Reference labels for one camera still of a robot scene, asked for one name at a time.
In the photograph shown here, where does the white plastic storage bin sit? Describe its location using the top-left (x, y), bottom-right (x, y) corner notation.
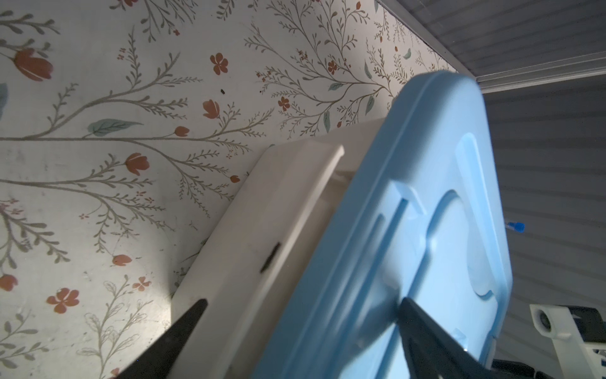
top-left (169, 119), bottom-right (382, 378)

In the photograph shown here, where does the long blue-capped test tube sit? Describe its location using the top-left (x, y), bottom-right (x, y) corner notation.
top-left (505, 220), bottom-right (526, 233)

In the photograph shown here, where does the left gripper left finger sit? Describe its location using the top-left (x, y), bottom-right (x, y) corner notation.
top-left (117, 298), bottom-right (208, 379)

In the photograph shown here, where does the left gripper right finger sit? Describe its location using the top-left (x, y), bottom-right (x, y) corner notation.
top-left (397, 298), bottom-right (500, 378)

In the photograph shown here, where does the blue plastic bin lid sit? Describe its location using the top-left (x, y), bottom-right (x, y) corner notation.
top-left (251, 71), bottom-right (512, 378)

